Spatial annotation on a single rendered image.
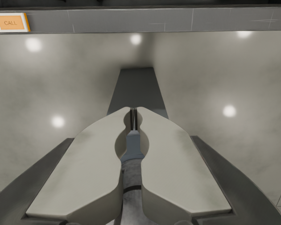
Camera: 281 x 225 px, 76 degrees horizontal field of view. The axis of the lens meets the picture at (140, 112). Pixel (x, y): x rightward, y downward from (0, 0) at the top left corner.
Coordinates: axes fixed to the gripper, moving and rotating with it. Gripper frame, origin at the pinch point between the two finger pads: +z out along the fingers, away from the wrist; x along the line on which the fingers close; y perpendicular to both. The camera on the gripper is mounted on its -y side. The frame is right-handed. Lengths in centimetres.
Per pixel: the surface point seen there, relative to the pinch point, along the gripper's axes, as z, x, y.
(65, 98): 121, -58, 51
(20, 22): 24.7, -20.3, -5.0
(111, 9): 26.1, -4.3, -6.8
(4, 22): 24.7, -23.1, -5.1
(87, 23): 25.9, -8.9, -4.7
